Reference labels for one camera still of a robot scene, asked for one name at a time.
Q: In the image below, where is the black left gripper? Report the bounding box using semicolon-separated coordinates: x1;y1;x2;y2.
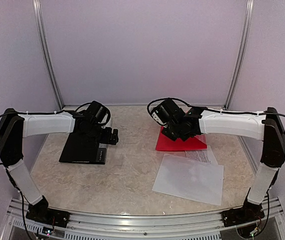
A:
83;123;119;145

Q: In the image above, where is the red plastic folder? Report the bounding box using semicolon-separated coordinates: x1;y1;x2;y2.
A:
155;126;208;152

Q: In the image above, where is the black clip folder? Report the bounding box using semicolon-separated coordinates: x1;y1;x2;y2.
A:
59;127;119;165

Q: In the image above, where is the white paper sheet underneath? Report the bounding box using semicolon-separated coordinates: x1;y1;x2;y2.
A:
152;153;224;206

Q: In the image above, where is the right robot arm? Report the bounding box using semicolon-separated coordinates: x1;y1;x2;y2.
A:
147;98;285;222

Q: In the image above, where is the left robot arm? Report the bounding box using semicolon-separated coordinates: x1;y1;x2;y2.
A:
0;101;119;223

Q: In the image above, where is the printed sheet under red folder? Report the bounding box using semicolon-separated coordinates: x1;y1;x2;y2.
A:
185;145;218;165

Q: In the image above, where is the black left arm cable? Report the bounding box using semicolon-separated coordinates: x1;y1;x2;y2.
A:
0;102;112;166

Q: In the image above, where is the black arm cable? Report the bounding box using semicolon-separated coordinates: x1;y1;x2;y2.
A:
146;97;285;166
0;102;112;166

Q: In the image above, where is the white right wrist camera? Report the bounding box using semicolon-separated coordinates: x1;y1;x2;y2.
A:
151;110;162;124

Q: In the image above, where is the front aluminium frame rail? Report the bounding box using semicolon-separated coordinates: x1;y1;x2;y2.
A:
0;198;285;240

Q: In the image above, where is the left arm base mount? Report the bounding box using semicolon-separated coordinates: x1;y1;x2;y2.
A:
26;196;71;228

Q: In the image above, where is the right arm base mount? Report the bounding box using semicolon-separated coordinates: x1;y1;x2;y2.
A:
221;197;265;228

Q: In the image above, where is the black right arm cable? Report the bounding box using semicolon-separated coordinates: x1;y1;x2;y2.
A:
146;97;285;166

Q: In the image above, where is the right aluminium corner post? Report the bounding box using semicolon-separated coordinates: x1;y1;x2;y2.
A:
224;0;254;110

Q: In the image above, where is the aluminium corner post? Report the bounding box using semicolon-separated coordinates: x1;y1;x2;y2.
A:
32;0;65;109
224;0;254;110

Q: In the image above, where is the left aluminium corner post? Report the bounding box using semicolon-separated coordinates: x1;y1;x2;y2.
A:
32;0;65;109

